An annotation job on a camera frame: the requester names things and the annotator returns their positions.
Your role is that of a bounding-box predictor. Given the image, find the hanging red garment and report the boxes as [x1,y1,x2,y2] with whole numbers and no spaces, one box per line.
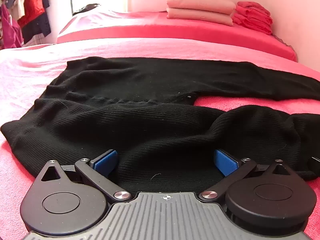
[17,0,47,28]

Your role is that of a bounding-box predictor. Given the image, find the stack of folded red clothes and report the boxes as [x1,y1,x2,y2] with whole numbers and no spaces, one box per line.
[232,1,273,35]

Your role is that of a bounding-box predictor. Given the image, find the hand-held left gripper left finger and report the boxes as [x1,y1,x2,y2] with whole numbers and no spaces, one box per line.
[40,149,132,202]

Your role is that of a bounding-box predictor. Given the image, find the hanging dark navy garment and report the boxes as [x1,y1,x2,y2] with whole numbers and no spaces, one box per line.
[21,0,52,44]

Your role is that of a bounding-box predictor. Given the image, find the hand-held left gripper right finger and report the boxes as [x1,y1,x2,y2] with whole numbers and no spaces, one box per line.
[199,149,295,202]

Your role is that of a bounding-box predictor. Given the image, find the folded beige blanket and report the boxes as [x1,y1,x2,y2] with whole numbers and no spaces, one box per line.
[167,0,237,15]
[166,7,234,27]

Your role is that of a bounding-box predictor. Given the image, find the hanging magenta garment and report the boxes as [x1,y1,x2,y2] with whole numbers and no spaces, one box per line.
[0,4,24,50]

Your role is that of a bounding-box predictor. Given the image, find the black cloth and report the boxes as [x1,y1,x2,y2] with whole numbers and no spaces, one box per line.
[72,3,101,16]

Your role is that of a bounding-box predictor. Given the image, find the black knit pants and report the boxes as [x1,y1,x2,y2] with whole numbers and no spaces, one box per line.
[0,56,320,193]

